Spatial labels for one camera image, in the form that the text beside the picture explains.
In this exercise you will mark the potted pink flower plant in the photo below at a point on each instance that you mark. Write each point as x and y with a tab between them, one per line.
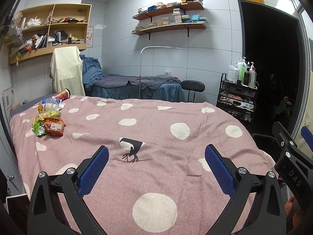
285	108

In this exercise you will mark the blue massage bed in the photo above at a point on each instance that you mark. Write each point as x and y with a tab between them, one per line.
111	86

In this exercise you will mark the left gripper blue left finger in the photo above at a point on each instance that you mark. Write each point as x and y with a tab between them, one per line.
46	215

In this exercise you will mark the wall poster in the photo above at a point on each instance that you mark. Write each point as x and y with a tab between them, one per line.
89	37

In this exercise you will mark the wooden wall shelf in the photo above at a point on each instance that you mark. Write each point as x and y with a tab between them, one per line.
200	25
193	6

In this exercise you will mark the upper wooden wall shelf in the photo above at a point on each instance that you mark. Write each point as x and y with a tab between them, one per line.
193	6

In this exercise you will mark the red snack bag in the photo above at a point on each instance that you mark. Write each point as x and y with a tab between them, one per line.
54	126

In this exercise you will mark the green pump bottle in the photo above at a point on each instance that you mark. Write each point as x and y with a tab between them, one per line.
242	67

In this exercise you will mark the red paper cup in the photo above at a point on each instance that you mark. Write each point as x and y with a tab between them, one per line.
63	95

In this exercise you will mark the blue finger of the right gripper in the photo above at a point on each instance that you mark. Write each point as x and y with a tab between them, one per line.
286	146
307	136

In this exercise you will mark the lower wooden wall shelf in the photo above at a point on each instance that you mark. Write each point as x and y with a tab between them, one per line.
200	25

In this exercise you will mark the black mesh trolley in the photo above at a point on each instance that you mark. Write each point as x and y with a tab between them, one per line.
236	99

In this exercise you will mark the wooden cubby shelf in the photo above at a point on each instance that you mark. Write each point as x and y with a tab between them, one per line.
37	31

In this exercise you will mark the green snack bag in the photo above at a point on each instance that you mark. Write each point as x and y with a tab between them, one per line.
39	128

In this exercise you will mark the white pump bottle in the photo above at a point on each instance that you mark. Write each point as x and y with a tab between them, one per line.
235	73

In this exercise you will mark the black round stool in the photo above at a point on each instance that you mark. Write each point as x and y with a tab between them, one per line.
192	85

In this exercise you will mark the crushed plastic bottle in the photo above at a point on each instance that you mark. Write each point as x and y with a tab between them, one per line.
50	104

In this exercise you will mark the cream cloth on chair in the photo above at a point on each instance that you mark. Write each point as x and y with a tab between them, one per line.
66	70

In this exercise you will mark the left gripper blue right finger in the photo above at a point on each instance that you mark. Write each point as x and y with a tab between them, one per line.
266	215

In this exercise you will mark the pink polka dot bedspread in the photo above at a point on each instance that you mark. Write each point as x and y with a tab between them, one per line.
157	180

